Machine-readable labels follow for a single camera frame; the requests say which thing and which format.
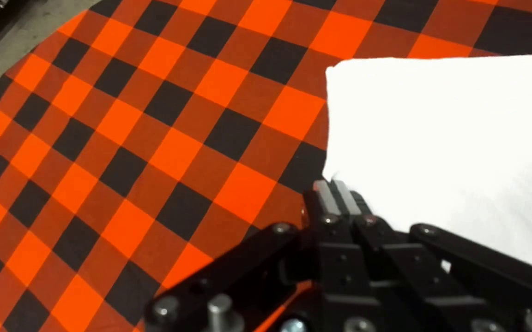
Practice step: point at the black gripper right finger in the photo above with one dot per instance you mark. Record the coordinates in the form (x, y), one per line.
(414, 258)

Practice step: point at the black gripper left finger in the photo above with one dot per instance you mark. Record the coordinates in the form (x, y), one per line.
(327, 258)

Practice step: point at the white towel with blue stripes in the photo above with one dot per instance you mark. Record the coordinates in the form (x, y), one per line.
(451, 135)

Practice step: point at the orange black plaid tablecloth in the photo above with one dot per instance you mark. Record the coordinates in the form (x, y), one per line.
(124, 153)

